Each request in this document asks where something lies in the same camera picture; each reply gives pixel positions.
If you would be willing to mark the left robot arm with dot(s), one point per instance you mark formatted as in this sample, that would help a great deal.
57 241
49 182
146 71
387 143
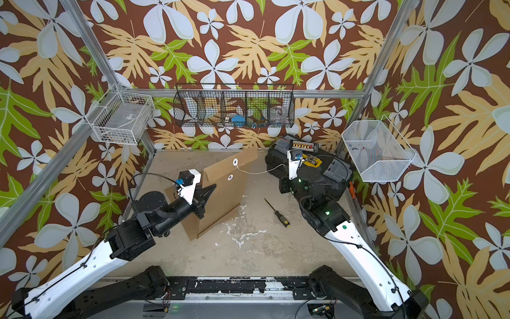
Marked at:
154 218

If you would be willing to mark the white wire basket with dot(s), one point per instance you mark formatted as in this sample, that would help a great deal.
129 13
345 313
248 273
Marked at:
380 153
121 116

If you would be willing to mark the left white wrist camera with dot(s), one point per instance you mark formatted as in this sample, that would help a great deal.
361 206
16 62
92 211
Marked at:
186 184

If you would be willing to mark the brown kraft file bag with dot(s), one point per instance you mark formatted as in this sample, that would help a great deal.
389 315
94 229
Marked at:
230 177
187 223

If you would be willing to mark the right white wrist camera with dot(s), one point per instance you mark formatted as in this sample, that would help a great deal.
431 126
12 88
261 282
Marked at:
295 159

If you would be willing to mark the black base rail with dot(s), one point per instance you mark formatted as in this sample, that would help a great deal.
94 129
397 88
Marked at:
297 287

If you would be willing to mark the black wire basket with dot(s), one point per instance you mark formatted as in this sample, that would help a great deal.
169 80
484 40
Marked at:
262 105

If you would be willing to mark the blue object in basket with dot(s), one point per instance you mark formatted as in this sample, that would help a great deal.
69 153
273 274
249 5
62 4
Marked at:
238 120

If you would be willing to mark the black yellow screwdriver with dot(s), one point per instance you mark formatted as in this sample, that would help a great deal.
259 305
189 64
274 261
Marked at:
280 217

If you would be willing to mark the white wire basket left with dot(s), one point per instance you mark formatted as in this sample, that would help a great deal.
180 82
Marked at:
121 116

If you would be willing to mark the black yellow toolbox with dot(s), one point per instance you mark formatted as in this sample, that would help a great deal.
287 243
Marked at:
321 176

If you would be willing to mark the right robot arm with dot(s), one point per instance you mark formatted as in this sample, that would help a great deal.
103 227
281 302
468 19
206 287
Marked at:
382 295

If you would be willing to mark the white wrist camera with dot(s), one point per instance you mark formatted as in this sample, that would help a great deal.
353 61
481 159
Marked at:
186 184
295 159

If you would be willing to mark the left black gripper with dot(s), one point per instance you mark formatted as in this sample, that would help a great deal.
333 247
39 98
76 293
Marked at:
201 201

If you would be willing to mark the white wire basket right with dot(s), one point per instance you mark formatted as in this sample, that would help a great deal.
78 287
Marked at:
380 153

